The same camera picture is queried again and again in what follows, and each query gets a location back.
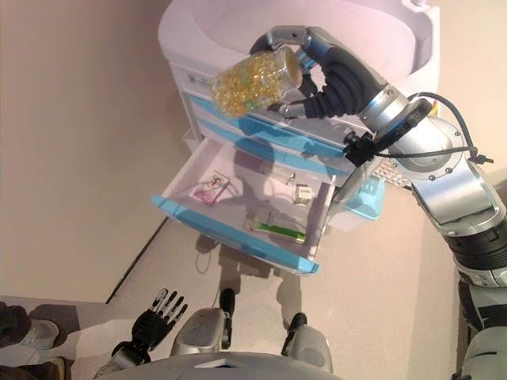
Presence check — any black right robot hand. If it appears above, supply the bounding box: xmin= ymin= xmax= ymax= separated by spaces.
xmin=249 ymin=25 xmax=383 ymax=120

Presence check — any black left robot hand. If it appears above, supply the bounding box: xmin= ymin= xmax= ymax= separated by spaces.
xmin=132 ymin=287 xmax=190 ymax=353

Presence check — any clear bottle of yellow capsules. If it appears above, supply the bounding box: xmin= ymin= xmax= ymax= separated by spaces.
xmin=209 ymin=47 xmax=304 ymax=120

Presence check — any white drawer with blue front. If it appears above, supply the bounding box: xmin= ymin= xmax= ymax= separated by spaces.
xmin=150 ymin=138 xmax=337 ymax=275

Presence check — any clear plastic medicine pouch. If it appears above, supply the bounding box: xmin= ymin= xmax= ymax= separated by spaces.
xmin=271 ymin=160 xmax=304 ymax=187

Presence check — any pink white medicine box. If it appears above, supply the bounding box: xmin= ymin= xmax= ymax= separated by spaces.
xmin=191 ymin=169 xmax=232 ymax=206

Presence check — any green white medicine box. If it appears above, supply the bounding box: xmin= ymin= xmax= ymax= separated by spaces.
xmin=247 ymin=209 xmax=308 ymax=246

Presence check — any white mesh basket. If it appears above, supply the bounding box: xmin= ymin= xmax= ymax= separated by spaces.
xmin=372 ymin=158 xmax=413 ymax=187

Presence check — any blue lidded waste bin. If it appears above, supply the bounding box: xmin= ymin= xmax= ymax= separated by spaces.
xmin=328 ymin=177 xmax=387 ymax=234

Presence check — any white blue medical cart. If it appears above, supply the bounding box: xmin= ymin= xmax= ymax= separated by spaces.
xmin=157 ymin=0 xmax=440 ymax=274

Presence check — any thin cord loop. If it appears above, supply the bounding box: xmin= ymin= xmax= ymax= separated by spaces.
xmin=195 ymin=249 xmax=212 ymax=275

